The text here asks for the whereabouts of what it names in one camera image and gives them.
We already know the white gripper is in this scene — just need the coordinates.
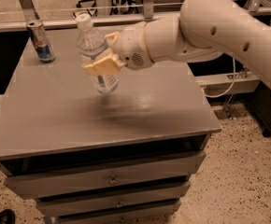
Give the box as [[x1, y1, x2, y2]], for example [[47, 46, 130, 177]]
[[82, 21, 154, 77]]

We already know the clear plastic water bottle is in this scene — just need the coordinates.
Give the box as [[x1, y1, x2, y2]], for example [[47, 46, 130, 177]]
[[76, 13, 119, 94]]

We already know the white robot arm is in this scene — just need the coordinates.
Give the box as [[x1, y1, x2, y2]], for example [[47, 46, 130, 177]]
[[83, 0, 271, 89]]

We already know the redbull can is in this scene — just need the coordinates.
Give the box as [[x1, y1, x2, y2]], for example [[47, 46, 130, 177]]
[[27, 20, 55, 63]]

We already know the black office chair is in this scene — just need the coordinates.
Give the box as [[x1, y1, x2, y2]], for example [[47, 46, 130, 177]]
[[73, 0, 139, 17]]

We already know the grey drawer cabinet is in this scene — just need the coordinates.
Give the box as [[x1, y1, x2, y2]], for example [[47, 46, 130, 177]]
[[0, 30, 221, 224]]

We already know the black shoe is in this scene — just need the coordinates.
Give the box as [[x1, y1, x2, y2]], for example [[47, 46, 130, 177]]
[[0, 209, 16, 224]]

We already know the white cable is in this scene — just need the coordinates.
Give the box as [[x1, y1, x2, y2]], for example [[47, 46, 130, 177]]
[[203, 57, 237, 99]]

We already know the metal frame rail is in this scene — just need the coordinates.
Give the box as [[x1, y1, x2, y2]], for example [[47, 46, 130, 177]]
[[0, 0, 271, 33]]

